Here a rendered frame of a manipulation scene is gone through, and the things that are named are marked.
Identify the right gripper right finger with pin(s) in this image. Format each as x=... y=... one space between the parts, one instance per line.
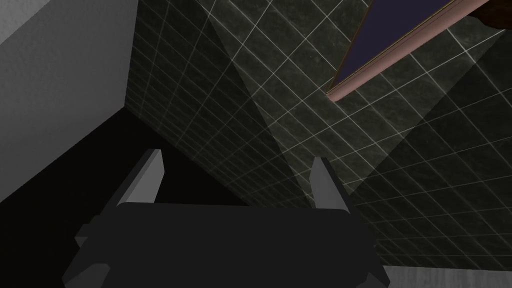
x=327 y=186

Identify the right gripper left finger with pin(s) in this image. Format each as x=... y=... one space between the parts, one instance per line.
x=144 y=180

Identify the pink framed window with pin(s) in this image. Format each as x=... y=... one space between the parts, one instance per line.
x=394 y=34

